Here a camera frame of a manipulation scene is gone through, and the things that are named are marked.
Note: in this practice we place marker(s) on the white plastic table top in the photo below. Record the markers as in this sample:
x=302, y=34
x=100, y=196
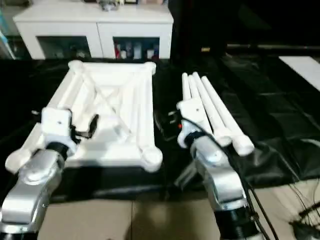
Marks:
x=115, y=100

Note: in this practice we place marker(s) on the black mat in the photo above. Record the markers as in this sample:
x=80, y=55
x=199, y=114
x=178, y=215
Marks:
x=280, y=130

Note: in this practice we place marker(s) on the light blue plastic item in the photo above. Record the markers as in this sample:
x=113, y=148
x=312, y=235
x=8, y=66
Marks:
x=5, y=35

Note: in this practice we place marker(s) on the white cabinet with glass doors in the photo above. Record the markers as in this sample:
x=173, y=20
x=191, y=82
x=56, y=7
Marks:
x=95, y=22

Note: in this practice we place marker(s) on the white flat board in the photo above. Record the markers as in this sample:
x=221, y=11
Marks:
x=305, y=70

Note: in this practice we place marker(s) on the small red bottle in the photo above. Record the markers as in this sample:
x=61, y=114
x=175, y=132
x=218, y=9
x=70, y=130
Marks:
x=117, y=52

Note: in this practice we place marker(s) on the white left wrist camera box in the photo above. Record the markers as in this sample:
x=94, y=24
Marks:
x=56, y=122

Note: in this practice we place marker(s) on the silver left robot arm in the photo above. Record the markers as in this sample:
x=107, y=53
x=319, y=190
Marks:
x=30, y=185

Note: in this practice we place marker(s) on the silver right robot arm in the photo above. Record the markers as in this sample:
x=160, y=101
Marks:
x=220, y=180

